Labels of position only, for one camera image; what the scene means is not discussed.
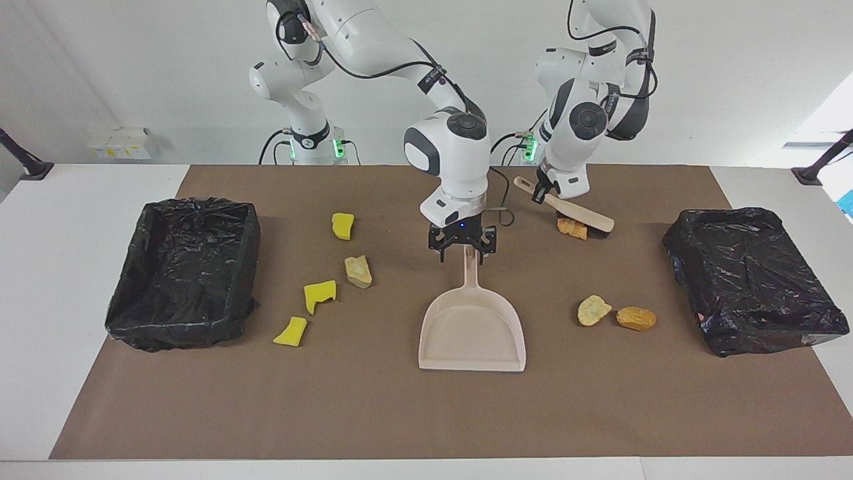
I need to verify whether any brown bread roll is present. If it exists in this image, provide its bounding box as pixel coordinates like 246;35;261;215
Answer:
616;307;657;332

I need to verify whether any pale yellow bread piece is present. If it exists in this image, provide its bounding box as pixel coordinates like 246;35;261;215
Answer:
577;295;612;327

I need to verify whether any brown table mat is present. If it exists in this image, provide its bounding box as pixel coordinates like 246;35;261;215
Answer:
50;165;853;461

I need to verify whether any bin with black bag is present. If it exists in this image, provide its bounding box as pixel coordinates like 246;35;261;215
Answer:
105;197;261;353
662;207;851;358

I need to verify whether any beige plastic dustpan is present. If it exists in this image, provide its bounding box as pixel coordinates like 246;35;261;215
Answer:
418;243;527;373

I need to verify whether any black base power cable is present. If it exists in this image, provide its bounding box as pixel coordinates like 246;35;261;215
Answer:
483;130;534;165
259;130;294;165

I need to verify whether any black camera stand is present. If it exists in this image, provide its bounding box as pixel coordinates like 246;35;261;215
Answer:
0;128;54;181
792;130;853;186

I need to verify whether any white labelled box cluster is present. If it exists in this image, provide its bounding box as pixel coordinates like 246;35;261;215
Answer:
87;127;155;161

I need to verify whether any pale bread chunk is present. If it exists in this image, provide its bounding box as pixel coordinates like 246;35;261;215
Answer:
344;255;373;289

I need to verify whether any beige hand brush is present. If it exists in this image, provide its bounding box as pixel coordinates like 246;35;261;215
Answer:
513;176;615;234

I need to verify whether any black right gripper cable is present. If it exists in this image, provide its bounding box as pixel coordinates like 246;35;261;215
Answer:
277;10;515;227

